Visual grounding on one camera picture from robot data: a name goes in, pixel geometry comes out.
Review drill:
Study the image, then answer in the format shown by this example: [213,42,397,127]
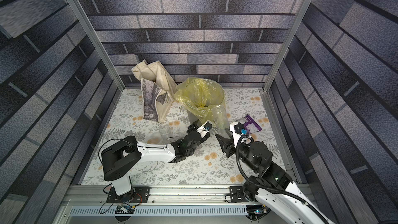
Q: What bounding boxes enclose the small clear bean jar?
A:
[159,124,171,144]

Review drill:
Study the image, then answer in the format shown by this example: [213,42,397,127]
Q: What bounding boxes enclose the yellow plastic trash bag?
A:
[174,77,225,122]

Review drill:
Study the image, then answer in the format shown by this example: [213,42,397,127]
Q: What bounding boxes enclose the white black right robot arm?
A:
[216,133,333,224]

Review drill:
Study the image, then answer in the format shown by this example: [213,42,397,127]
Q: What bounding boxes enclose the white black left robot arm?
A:
[98,121,212,203]

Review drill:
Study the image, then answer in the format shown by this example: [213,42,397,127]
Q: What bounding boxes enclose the purple packet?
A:
[238,115,262,134]

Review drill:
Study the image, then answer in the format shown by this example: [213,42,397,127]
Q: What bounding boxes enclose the beige printed tote bag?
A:
[132,60,177,123]

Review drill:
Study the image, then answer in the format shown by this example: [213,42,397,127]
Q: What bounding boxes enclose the green circuit board right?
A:
[246,205,269,221]

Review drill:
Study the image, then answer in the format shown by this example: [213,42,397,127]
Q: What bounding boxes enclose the green circuit board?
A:
[115,204,135,214]
[246,205,269,221]

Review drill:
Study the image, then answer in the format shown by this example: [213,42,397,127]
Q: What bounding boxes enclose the green circuit board left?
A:
[115,204,135,214]

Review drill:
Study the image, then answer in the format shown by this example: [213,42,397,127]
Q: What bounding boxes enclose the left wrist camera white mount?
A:
[197,121,212,143]

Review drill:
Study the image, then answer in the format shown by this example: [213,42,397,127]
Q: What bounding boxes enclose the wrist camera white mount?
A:
[230,122,250,147]
[197,121,212,143]

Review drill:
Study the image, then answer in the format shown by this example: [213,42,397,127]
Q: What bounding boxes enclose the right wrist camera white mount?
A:
[230,122,250,147]

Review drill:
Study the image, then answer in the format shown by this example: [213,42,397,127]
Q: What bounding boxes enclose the black corrugated cable conduit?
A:
[235,133,330,224]

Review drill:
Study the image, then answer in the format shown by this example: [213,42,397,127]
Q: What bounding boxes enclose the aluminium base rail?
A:
[61,185,270,221]

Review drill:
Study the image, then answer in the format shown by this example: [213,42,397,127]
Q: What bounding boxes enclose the aluminium frame post left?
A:
[66,0,125,91]

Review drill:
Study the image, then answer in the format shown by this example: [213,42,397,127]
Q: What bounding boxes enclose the aluminium frame post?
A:
[66,0,125,91]
[263,0,312,92]

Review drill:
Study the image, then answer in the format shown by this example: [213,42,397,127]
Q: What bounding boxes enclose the aluminium frame post right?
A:
[263,0,312,92]

